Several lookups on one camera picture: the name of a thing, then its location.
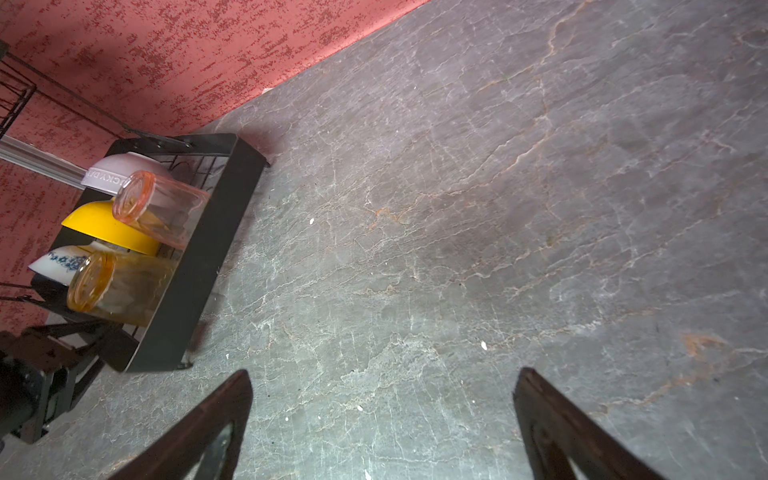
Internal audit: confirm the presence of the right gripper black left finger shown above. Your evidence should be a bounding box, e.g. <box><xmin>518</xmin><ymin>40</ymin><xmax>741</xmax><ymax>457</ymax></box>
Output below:
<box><xmin>112</xmin><ymin>369</ymin><xmax>253</xmax><ymax>479</ymax></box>

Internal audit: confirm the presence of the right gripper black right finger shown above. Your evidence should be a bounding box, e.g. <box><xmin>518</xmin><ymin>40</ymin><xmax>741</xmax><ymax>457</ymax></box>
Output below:
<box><xmin>513</xmin><ymin>367</ymin><xmax>662</xmax><ymax>479</ymax></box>

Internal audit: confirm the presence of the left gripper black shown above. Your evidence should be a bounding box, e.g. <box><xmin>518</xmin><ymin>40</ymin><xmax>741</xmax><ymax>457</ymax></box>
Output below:
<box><xmin>1</xmin><ymin>326</ymin><xmax>139</xmax><ymax>444</ymax></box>

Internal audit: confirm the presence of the amber drinking glass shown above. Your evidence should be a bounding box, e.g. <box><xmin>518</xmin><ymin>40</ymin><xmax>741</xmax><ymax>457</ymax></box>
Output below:
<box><xmin>67</xmin><ymin>251</ymin><xmax>175</xmax><ymax>327</ymax></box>

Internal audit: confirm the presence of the pink drinking glass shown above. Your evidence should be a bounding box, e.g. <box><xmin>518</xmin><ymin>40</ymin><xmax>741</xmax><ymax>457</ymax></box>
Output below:
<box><xmin>112</xmin><ymin>170</ymin><xmax>211</xmax><ymax>250</ymax></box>

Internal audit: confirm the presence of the lavender white bowl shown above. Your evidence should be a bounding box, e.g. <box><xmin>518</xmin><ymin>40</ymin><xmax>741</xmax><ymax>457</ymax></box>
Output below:
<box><xmin>81</xmin><ymin>152</ymin><xmax>172</xmax><ymax>196</ymax></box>

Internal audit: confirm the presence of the blue floral white bowl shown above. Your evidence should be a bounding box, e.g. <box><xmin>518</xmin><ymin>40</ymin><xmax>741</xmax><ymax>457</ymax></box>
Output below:
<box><xmin>28</xmin><ymin>241</ymin><xmax>110</xmax><ymax>286</ymax></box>

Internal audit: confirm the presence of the yellow bowl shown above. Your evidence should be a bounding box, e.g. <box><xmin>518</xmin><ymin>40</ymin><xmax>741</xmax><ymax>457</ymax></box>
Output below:
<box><xmin>62</xmin><ymin>201</ymin><xmax>161</xmax><ymax>256</ymax></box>

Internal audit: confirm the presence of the aluminium corner post left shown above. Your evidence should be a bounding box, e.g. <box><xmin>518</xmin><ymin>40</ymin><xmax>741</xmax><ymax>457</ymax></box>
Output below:
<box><xmin>1</xmin><ymin>136</ymin><xmax>86</xmax><ymax>190</ymax></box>

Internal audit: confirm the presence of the black wire dish rack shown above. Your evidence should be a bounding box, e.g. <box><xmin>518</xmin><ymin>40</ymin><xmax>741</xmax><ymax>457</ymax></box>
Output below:
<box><xmin>0</xmin><ymin>41</ymin><xmax>270</xmax><ymax>374</ymax></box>

